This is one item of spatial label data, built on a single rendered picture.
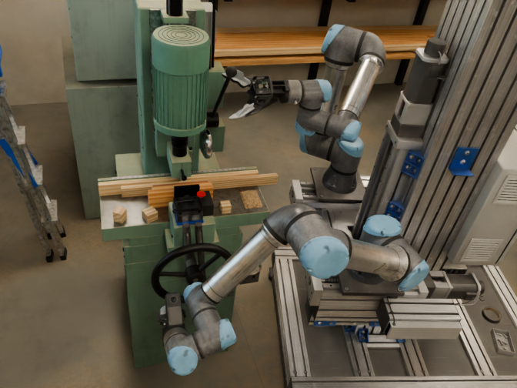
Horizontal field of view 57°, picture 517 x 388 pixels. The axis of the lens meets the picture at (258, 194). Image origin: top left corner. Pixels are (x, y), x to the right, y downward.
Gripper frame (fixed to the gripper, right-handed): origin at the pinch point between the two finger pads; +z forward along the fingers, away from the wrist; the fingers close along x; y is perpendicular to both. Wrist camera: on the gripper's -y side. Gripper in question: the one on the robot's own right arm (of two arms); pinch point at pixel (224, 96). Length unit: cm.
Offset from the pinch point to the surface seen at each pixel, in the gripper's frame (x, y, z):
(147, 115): -8.3, -31.9, 21.8
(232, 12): -163, -196, -68
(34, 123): -89, -232, 90
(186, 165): 14.4, -23.9, 10.9
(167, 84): -3.2, 3.3, 17.7
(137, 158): -4, -69, 25
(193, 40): -13.0, 11.5, 9.6
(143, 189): 18.8, -36.6, 25.8
